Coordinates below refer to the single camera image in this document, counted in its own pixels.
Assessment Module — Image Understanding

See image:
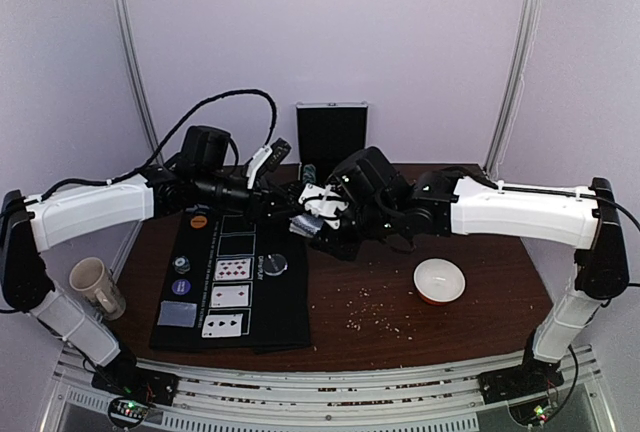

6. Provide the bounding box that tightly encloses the white and orange bowl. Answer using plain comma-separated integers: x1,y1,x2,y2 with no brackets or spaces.
413,258,466,305

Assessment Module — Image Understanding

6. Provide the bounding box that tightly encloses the three of spades card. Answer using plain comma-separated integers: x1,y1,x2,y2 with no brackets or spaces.
201,312,245,339

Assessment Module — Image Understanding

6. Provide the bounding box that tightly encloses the orange big blind button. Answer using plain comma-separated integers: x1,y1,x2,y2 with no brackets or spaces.
190,215,208,230

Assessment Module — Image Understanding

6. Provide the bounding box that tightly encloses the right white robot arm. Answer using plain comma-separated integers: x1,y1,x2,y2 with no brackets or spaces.
289,147,630,394

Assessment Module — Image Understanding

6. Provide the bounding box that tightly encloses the grey playing card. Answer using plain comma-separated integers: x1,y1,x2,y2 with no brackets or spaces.
156,301,198,328

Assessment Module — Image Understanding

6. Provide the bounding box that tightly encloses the left chip stack in case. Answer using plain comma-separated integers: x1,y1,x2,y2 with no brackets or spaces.
300,164,317,185

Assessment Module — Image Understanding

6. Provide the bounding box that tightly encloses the aluminium frame post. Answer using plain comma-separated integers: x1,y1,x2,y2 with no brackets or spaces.
113,0,160,152
484,0,542,179

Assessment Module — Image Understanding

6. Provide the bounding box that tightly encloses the left aluminium frame post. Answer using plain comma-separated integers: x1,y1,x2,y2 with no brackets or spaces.
113,0,160,152

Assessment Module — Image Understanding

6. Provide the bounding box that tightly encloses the two of diamonds card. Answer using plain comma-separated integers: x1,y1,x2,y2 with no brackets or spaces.
210,284,251,309

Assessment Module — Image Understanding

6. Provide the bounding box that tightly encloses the purple small blind button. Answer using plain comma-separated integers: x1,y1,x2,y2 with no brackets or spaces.
171,278,192,297

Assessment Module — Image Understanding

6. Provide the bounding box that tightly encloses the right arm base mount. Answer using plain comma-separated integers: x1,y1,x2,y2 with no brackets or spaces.
478,366,564,428

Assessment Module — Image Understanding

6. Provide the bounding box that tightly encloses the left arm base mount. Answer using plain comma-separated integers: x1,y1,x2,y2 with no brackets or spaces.
91,368,179,430

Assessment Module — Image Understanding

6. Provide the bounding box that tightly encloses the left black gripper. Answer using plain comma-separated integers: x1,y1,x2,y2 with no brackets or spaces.
195,168,297,227

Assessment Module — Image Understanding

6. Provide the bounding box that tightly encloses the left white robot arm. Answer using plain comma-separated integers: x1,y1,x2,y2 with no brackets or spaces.
1,126,292,396

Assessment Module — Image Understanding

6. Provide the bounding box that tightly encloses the right aluminium frame post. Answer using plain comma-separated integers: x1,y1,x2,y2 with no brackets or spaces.
484,0,542,179

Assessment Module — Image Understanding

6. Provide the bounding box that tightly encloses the deck of grey cards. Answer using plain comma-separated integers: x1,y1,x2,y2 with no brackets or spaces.
289,214,325,238

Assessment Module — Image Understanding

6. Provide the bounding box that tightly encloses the black poker mat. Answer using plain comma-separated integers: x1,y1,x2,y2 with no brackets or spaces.
149,206,310,353

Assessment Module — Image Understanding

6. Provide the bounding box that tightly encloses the aluminium poker case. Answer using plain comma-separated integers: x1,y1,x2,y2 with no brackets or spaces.
296,102,369,184

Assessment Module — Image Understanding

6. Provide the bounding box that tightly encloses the beige mug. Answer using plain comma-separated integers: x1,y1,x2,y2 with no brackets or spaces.
69,257,126,321

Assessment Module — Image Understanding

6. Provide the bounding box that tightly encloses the ten of diamonds card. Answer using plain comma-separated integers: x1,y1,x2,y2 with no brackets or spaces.
214,258,253,282

